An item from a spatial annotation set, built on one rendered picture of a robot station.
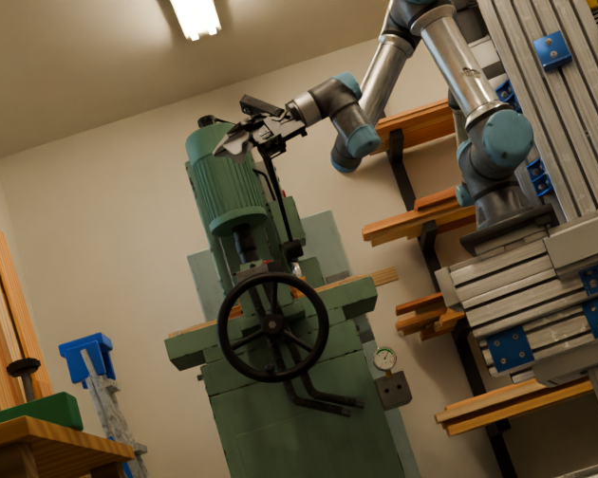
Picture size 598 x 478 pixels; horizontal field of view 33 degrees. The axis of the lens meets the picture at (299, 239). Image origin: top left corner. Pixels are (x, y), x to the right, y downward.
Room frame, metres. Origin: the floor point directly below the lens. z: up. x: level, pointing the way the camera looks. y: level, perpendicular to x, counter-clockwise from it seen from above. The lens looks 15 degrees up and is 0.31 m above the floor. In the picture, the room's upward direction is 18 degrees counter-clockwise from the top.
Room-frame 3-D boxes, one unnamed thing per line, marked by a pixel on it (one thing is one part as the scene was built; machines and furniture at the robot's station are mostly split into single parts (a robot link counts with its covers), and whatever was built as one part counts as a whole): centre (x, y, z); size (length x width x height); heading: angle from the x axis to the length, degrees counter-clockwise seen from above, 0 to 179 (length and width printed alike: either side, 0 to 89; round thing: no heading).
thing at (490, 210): (2.34, -0.48, 0.87); 0.15 x 0.15 x 0.10
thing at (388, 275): (2.89, 0.03, 0.92); 0.55 x 0.02 x 0.04; 94
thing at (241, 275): (2.69, 0.13, 0.99); 0.13 x 0.11 x 0.06; 94
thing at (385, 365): (2.69, -0.12, 0.65); 0.06 x 0.04 x 0.08; 94
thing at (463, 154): (2.34, -0.49, 0.98); 0.13 x 0.12 x 0.14; 11
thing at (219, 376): (3.00, 0.16, 0.76); 0.57 x 0.45 x 0.09; 4
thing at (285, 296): (2.69, 0.14, 0.91); 0.15 x 0.14 x 0.09; 94
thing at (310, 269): (3.08, 0.01, 1.02); 0.09 x 0.07 x 0.12; 94
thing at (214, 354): (2.82, 0.15, 0.82); 0.40 x 0.21 x 0.04; 94
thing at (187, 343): (2.78, 0.14, 0.87); 0.61 x 0.30 x 0.06; 94
